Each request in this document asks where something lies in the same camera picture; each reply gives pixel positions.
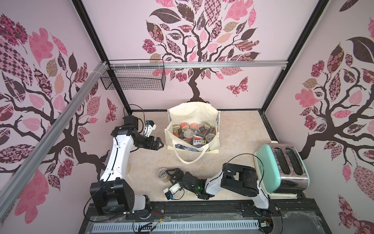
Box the cream canvas tote bag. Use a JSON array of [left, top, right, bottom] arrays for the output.
[[165, 102, 221, 164]]

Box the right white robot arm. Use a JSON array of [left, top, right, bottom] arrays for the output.
[[164, 163, 270, 210]]

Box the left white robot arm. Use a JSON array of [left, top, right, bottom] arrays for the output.
[[90, 116, 164, 215]]

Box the red label seed jar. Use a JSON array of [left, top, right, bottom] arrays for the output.
[[180, 122, 190, 132]]

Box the clear lid seed jar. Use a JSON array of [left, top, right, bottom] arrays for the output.
[[183, 129, 194, 140]]

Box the mint green chrome toaster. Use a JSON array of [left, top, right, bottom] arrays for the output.
[[254, 143, 310, 199]]

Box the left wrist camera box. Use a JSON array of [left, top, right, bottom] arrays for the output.
[[143, 120, 156, 137]]

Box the white slotted cable duct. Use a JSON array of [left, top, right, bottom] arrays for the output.
[[91, 220, 260, 234]]

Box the black wire wall basket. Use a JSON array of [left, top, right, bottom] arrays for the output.
[[101, 58, 166, 91]]

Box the aluminium rail back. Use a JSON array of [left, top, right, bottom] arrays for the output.
[[110, 60, 288, 69]]

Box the aluminium rail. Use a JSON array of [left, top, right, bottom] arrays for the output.
[[1, 61, 108, 218], [110, 60, 288, 69]]

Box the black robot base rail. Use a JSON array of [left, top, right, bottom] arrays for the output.
[[79, 199, 331, 234]]

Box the aluminium rail left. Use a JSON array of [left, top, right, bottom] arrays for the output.
[[1, 61, 108, 218]]

